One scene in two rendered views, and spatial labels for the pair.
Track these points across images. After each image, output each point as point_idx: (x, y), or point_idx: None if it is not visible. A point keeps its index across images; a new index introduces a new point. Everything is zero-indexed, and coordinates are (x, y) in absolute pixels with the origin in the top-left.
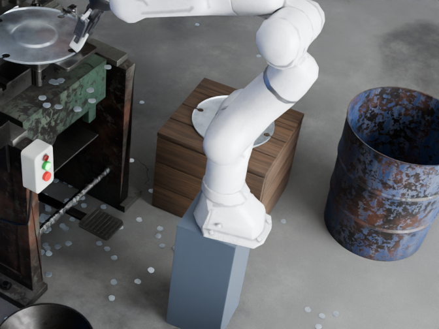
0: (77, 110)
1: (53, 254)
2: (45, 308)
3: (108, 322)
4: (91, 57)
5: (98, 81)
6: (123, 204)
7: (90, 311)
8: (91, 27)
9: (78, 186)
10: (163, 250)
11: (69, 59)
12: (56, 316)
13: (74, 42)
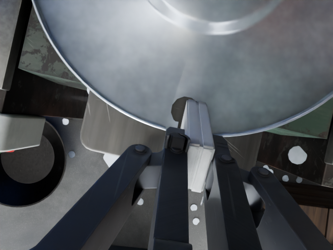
0: (105, 161)
1: None
2: (59, 140)
3: (83, 194)
4: None
5: (278, 131)
6: None
7: (89, 173)
8: (206, 227)
9: None
10: (189, 210)
11: (131, 127)
12: (60, 152)
13: (184, 125)
